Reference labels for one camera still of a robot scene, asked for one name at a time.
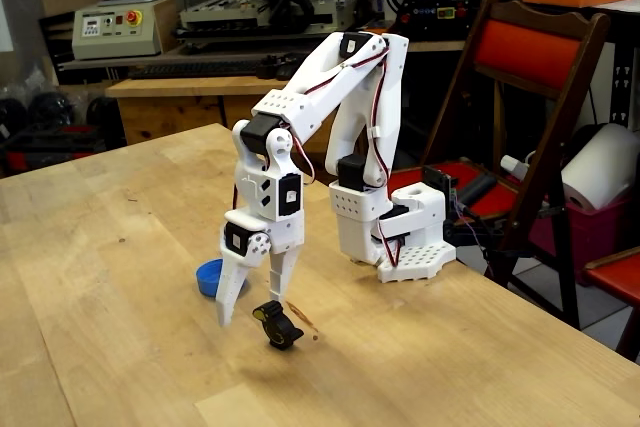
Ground beige control box red button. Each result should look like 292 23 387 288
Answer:
71 0 177 61

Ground white plug adapter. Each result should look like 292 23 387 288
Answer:
499 154 531 181

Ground pink plastic bin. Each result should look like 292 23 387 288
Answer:
529 196 632 288

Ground wooden folding chair red cushions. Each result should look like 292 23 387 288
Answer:
422 0 612 331

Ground black keyboard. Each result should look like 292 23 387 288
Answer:
128 59 264 81

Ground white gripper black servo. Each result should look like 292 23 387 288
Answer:
215 206 306 328

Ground red seat wooden chair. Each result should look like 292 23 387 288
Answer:
582 246 640 363

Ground blue round shallow box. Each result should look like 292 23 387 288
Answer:
194 257 249 299

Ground black wooden bird toy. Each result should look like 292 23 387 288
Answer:
252 300 305 351

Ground wooden workbench cabinet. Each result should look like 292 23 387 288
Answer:
105 62 354 183

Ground black helmet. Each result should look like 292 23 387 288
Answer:
0 96 29 141
28 91 76 128
85 95 121 141

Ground red and black toolbox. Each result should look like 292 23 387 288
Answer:
0 124 106 178

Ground black controller board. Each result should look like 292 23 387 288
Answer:
422 164 459 198

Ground black machine round green table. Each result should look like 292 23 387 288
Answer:
373 0 481 43

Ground white paper towel roll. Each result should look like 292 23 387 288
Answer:
560 122 640 213

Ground black cylinder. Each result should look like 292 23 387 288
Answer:
457 174 496 206

